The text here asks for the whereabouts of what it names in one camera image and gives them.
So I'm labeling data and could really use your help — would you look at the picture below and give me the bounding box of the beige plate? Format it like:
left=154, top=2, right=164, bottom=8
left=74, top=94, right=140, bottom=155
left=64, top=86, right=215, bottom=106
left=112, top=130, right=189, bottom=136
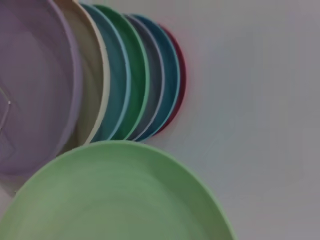
left=53, top=0, right=111, bottom=157

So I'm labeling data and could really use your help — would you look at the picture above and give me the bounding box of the purple plate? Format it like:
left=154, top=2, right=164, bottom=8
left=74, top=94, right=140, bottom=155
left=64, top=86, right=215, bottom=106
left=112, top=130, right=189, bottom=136
left=0, top=0, right=84, bottom=198

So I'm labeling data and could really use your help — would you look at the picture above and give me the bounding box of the grey lavender plate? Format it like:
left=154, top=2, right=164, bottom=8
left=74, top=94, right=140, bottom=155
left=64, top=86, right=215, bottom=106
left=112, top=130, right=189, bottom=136
left=122, top=13, right=166, bottom=142

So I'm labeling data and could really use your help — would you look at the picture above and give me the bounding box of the light blue plate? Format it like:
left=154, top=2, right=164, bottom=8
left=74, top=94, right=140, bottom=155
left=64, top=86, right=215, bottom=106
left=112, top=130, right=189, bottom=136
left=78, top=2, right=133, bottom=144

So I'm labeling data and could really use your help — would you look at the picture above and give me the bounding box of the red plate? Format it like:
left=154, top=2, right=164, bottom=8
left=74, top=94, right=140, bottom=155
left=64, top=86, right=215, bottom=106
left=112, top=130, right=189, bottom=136
left=157, top=23, right=187, bottom=137

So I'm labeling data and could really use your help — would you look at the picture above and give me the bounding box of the dark green plate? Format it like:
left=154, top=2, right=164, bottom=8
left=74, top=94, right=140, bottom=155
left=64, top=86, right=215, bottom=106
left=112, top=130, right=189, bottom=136
left=93, top=4, right=151, bottom=142

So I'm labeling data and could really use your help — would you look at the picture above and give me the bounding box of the teal blue plate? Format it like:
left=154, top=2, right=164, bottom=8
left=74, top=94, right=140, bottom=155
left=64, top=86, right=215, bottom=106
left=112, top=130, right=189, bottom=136
left=129, top=13, right=182, bottom=143

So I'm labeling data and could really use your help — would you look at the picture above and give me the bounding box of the light green plate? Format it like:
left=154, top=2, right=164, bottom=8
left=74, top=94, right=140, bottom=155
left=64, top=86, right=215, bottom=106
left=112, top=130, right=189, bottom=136
left=0, top=139, right=238, bottom=240

